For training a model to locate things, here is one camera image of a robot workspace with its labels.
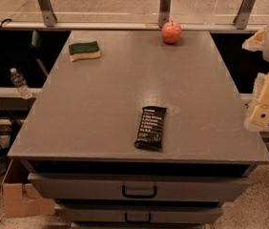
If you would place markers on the black rxbar chocolate bar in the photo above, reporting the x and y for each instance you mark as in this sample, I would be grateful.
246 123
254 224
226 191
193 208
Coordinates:
150 130

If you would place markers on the red apple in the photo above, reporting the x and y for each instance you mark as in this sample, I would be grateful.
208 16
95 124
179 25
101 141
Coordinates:
171 32

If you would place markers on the green yellow sponge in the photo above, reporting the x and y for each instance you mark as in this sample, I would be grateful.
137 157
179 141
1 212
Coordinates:
87 50

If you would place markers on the grey middle drawer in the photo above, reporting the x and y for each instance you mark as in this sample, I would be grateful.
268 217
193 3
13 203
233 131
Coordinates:
137 214

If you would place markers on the grey drawer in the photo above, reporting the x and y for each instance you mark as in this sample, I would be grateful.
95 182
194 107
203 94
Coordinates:
137 187
137 214

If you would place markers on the clear plastic water bottle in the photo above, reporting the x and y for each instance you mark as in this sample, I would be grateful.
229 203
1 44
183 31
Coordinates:
20 84

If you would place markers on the grey top drawer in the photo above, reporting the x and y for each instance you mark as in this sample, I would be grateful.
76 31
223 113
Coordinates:
137 187

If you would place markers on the brown cardboard box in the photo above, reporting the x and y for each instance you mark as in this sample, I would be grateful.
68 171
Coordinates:
21 199

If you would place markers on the right metal bracket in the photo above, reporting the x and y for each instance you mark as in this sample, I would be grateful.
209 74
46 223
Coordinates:
242 18

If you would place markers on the metal bracket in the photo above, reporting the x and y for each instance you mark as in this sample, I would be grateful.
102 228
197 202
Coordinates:
164 12
242 18
48 15

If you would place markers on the middle metal bracket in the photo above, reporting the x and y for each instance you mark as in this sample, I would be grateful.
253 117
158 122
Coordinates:
164 12

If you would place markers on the left metal bracket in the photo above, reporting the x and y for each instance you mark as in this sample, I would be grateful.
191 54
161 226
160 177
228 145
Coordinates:
48 15

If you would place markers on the green handled tool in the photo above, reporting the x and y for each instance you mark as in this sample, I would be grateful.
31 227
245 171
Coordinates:
35 46

